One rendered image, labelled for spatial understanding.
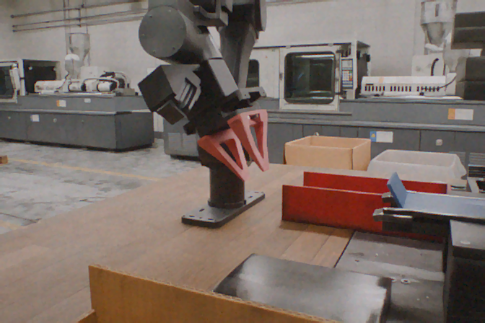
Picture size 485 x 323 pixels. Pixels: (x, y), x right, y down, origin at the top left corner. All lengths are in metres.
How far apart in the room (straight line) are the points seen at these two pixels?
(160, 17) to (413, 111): 4.58
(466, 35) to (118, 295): 0.37
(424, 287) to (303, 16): 7.09
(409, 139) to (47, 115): 6.40
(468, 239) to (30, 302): 0.42
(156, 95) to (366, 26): 6.73
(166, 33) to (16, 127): 8.98
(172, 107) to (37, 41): 11.72
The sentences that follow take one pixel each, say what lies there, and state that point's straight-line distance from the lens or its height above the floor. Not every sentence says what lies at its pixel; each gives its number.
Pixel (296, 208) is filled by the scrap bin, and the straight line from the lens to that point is 0.66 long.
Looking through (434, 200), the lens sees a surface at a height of 0.99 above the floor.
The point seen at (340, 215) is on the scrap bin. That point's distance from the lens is 0.64.
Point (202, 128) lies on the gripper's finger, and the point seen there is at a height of 1.06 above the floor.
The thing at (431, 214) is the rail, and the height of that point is 0.99.
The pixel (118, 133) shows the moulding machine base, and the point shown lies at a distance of 7.23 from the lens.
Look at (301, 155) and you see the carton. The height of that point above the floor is 0.65.
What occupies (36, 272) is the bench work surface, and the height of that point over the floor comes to 0.90.
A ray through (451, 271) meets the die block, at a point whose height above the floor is 0.96.
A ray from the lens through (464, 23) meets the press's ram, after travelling 0.42.
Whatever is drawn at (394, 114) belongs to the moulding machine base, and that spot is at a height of 0.81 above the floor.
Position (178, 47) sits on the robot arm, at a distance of 0.45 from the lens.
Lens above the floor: 1.11
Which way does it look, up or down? 9 degrees down
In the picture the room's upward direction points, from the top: straight up
